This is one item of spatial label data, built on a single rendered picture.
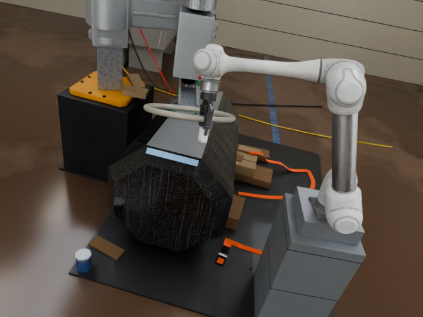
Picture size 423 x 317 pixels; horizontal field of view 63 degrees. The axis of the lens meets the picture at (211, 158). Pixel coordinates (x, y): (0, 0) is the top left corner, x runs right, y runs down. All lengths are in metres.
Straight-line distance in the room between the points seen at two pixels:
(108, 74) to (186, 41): 0.91
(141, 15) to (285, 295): 2.19
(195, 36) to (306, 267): 1.52
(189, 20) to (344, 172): 1.30
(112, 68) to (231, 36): 4.75
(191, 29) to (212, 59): 0.89
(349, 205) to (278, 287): 0.73
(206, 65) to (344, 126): 0.60
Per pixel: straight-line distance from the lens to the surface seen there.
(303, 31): 7.49
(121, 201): 2.41
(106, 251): 2.64
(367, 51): 7.89
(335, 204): 1.64
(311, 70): 1.56
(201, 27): 2.27
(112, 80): 3.00
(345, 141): 1.51
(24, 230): 2.91
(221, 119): 1.67
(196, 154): 2.14
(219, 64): 1.42
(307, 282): 2.11
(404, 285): 3.23
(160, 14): 2.87
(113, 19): 2.76
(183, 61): 2.33
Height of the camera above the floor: 2.06
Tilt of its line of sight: 34 degrees down
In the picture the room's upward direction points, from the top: 11 degrees clockwise
